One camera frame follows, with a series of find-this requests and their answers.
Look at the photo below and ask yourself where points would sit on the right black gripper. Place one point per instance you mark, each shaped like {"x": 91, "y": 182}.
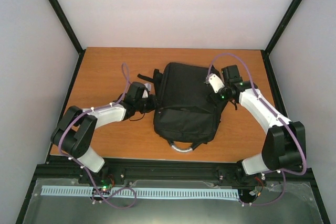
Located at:
{"x": 213, "y": 99}

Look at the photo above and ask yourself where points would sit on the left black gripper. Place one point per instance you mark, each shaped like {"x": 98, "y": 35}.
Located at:
{"x": 153, "y": 103}

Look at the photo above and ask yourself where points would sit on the black student backpack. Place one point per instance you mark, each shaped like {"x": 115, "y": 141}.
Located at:
{"x": 184, "y": 117}

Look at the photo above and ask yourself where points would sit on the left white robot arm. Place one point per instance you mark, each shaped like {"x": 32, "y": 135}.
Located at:
{"x": 74, "y": 132}

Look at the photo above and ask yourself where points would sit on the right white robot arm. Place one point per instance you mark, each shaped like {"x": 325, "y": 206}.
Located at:
{"x": 283, "y": 149}

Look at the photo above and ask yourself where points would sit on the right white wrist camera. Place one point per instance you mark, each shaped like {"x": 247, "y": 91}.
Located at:
{"x": 215, "y": 82}

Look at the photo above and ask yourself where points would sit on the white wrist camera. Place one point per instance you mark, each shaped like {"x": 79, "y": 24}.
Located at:
{"x": 215, "y": 82}
{"x": 147, "y": 90}

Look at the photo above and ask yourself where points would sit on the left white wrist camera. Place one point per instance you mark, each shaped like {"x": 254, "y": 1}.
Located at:
{"x": 147, "y": 90}

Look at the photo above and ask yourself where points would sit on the black aluminium frame rail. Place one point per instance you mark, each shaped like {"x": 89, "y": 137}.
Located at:
{"x": 122, "y": 171}

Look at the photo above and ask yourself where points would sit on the light blue cable duct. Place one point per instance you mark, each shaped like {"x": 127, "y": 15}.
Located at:
{"x": 142, "y": 193}

